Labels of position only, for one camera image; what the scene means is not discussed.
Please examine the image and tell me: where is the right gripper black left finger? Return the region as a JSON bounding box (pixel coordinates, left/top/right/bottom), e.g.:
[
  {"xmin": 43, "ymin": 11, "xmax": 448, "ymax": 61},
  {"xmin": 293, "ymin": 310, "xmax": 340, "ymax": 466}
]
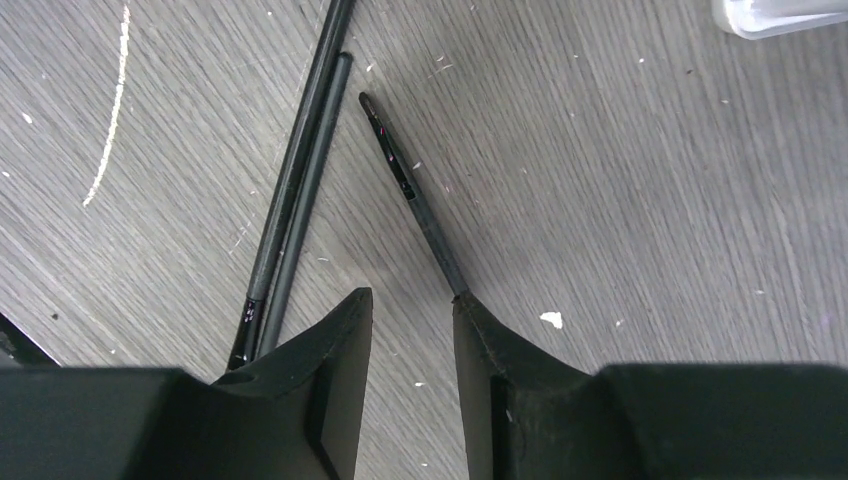
[{"xmin": 1, "ymin": 288, "xmax": 373, "ymax": 479}]

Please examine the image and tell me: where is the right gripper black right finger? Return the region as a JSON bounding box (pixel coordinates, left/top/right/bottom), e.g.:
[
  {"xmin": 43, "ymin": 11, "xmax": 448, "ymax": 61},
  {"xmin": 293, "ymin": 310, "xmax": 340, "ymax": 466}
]
[{"xmin": 453, "ymin": 293, "xmax": 847, "ymax": 479}]

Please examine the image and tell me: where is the clear drawer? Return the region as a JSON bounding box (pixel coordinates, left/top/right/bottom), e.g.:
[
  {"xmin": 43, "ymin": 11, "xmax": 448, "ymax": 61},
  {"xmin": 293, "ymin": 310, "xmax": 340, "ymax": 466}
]
[{"xmin": 711, "ymin": 0, "xmax": 847, "ymax": 40}]

